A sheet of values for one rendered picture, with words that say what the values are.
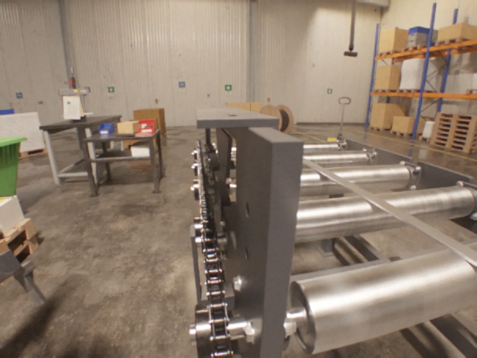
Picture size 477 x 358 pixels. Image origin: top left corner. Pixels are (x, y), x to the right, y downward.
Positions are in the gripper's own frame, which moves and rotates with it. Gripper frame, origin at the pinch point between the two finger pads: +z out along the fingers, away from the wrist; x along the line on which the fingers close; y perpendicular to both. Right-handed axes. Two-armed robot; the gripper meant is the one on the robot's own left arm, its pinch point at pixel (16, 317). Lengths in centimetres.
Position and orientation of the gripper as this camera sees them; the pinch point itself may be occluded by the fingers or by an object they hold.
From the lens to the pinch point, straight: 70.9
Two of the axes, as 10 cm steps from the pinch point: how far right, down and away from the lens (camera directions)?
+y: 9.1, -4.1, -0.3
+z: 4.1, 8.8, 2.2
